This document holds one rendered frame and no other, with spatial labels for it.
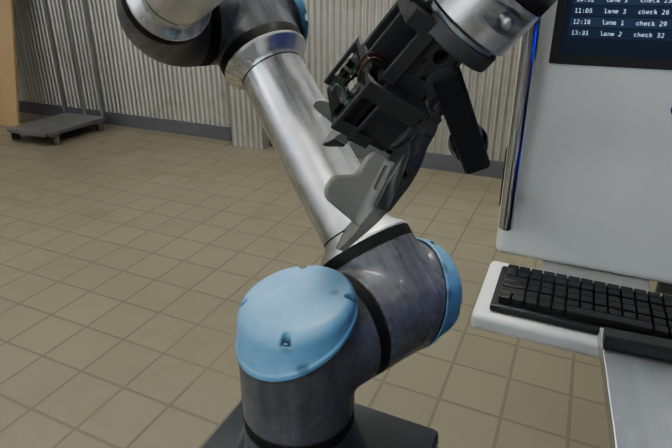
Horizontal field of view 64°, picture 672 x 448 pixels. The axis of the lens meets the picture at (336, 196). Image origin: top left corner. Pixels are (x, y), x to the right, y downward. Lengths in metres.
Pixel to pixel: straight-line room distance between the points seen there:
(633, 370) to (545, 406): 1.29
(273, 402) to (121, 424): 1.45
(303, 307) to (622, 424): 0.35
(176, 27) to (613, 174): 0.74
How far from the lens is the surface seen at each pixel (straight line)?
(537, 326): 0.90
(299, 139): 0.63
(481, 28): 0.41
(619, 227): 1.06
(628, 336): 0.75
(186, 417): 1.91
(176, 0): 0.57
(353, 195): 0.45
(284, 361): 0.49
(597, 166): 1.02
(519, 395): 2.02
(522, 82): 0.93
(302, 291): 0.52
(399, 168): 0.45
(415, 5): 0.41
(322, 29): 4.16
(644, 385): 0.72
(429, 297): 0.59
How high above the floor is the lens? 1.30
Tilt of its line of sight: 22 degrees down
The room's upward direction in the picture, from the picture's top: straight up
